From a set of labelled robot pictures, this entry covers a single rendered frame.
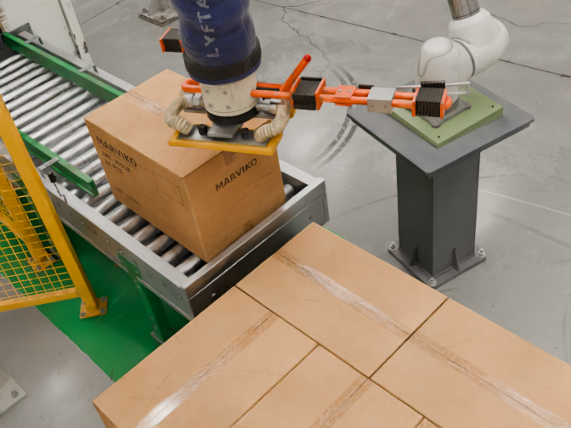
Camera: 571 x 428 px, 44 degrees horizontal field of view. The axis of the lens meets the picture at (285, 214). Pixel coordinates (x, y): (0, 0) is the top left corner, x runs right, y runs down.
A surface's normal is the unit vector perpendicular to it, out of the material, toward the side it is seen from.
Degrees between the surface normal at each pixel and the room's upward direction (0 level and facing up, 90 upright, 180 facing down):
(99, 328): 0
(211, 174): 90
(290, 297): 0
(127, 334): 0
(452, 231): 90
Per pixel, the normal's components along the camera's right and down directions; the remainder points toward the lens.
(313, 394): -0.14, -0.73
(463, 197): 0.51, 0.52
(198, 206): 0.70, 0.40
